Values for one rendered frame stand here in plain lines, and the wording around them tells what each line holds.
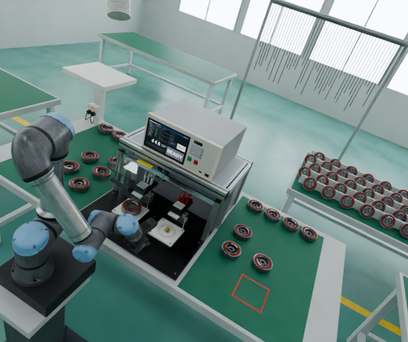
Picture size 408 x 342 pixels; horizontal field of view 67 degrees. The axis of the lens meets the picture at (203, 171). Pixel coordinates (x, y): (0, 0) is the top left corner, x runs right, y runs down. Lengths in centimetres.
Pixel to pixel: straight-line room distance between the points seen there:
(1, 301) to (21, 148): 69
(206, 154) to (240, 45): 659
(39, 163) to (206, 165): 82
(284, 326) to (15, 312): 114
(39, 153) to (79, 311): 148
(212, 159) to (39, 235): 82
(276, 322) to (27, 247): 111
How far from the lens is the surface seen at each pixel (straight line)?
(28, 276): 142
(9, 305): 151
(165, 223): 178
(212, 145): 152
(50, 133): 109
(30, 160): 104
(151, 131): 168
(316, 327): 175
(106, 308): 235
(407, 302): 227
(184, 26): 863
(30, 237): 131
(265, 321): 162
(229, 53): 814
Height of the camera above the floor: 200
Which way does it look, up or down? 32 degrees down
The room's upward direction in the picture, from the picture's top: 18 degrees clockwise
